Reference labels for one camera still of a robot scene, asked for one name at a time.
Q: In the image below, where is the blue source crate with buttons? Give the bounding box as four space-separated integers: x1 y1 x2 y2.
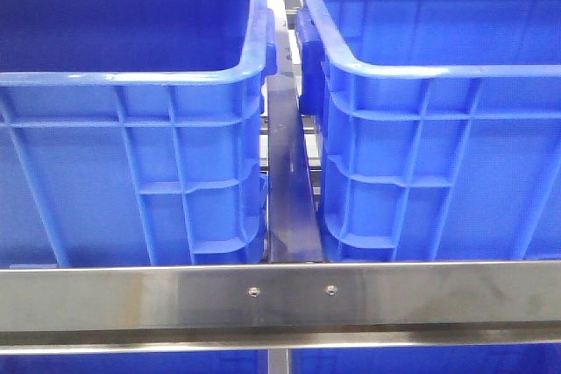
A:
1 0 276 269

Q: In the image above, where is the steel divider bar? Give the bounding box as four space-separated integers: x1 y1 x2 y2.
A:
267 0 323 263

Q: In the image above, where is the blue target crate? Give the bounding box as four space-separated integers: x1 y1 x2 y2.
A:
303 0 560 262

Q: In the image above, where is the lower blue crate left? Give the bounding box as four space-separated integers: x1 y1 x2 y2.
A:
1 350 267 373

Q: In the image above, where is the lower blue crate right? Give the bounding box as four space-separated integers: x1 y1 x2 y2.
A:
292 343 560 373

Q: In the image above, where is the stainless steel front rail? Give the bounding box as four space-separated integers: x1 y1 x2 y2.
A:
1 260 560 355

